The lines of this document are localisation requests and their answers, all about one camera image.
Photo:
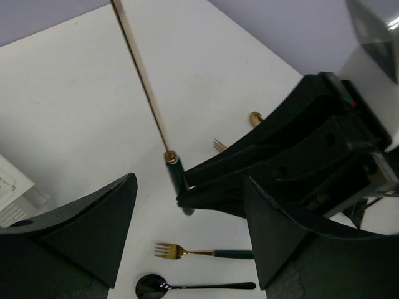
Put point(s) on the white utensil caddy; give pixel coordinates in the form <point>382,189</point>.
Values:
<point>20,197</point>

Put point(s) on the gold spoon green handle right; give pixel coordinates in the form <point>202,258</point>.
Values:
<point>255,119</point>

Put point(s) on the gold fork green handle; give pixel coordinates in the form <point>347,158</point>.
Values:
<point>175,252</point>
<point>219,146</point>

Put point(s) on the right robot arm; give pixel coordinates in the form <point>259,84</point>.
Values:
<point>372,67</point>

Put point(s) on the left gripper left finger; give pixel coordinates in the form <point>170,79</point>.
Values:
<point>74,251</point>

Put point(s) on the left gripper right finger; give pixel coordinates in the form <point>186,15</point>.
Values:
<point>299,254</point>

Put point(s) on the gold fork green handle right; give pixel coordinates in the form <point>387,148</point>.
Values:
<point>219,146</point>

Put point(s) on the black spoon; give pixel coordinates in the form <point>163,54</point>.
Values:
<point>155,286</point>

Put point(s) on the gold fork green handle left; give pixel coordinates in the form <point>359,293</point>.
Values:
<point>175,252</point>

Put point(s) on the gold knife green handle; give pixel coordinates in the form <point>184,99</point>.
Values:
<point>171,159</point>

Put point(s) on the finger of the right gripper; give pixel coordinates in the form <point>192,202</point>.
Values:
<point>281,130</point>
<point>217,184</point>

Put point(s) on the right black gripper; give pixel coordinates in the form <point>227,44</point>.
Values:
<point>335,149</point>

